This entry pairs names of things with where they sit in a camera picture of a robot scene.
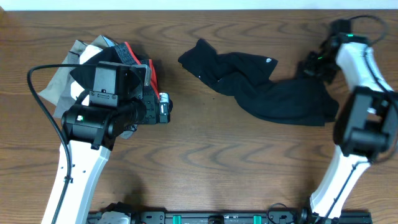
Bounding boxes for black t-shirt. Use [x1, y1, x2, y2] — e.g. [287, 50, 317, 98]
[178, 39, 339, 126]

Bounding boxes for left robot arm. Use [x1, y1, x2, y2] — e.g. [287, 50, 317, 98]
[42, 62, 172, 223]

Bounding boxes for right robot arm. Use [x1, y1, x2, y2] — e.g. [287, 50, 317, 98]
[295, 18, 397, 223]

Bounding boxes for black shorts with red waistband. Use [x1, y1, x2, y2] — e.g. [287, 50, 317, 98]
[70, 49, 159, 106]

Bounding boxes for grey folded garment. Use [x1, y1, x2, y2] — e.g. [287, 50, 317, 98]
[37, 34, 139, 140]

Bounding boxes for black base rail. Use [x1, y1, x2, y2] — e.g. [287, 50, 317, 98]
[86, 210, 373, 224]

